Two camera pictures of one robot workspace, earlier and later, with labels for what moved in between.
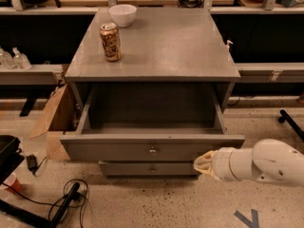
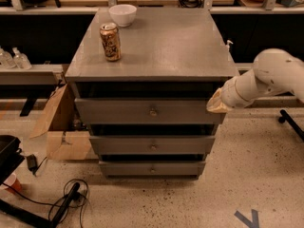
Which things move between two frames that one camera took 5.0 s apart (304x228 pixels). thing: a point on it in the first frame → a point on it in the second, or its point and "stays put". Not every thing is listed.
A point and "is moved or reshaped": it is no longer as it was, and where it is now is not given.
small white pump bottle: [227, 46] stays put
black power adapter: [31, 162] stays put
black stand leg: [23, 215] stays put
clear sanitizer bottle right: [20, 61] stays put
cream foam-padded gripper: [222, 164] → [230, 94]
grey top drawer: [149, 121] is moved or reshaped
